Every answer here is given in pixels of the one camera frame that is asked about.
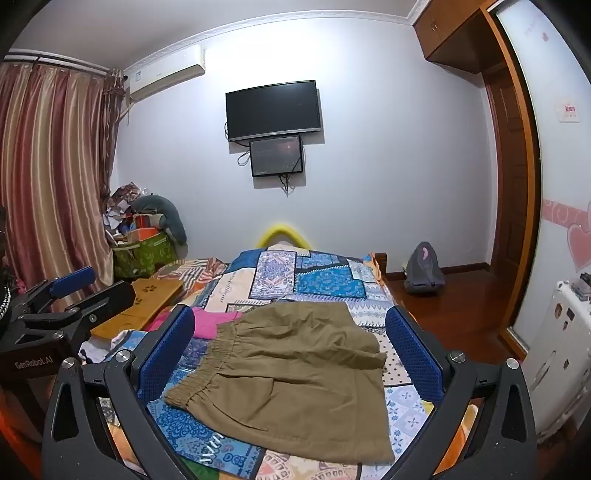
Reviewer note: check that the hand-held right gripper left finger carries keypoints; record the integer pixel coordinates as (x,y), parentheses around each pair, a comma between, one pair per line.
(168,355)

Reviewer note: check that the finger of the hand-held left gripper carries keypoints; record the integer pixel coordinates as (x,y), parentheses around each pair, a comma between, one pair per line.
(74,280)
(111,297)

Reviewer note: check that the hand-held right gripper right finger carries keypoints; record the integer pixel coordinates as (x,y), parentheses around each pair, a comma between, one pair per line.
(415,360)

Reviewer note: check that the khaki pants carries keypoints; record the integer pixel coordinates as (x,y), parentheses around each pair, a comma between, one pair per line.
(295,369)

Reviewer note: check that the wooden lap desk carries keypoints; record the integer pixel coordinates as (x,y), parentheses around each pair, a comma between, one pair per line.
(147,297)

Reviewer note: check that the white printed cloth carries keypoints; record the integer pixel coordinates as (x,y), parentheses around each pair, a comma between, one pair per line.
(120,344)

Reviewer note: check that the pink cloth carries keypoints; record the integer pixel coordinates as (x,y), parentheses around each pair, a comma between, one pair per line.
(214,323)

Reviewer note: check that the striped orange blanket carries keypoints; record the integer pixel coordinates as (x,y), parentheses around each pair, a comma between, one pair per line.
(198,272)

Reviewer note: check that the grey backpack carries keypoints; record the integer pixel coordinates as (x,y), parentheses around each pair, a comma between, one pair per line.
(424,270)

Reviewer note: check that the grey plush pillow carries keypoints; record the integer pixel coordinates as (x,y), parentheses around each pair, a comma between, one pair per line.
(171,221)

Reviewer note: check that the red striped curtain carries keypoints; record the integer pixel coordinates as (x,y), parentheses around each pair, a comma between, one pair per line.
(51,175)

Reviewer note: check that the white appliance with stickers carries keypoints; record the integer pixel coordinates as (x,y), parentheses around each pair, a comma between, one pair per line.
(558,360)

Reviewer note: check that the blue patchwork blanket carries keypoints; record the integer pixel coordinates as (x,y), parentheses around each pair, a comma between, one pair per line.
(295,281)

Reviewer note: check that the yellow curved headrest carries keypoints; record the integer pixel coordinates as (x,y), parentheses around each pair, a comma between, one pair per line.
(277,229)

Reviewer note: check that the white air conditioner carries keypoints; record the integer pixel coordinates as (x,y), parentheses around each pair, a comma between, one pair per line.
(161,71)

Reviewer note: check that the wooden overhead cabinet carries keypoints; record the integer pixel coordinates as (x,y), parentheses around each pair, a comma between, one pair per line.
(450,34)

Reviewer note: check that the wooden door frame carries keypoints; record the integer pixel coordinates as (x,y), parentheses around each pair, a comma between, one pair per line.
(512,184)

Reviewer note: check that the pink heart wall decal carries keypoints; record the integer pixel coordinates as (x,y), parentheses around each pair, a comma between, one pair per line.
(579,244)

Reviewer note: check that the small black wall monitor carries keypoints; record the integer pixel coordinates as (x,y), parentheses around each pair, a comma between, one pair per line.
(276,156)

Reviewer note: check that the black wall television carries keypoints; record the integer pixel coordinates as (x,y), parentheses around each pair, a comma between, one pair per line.
(272,110)

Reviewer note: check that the white wall switch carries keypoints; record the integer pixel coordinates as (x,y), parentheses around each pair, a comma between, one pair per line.
(568,111)

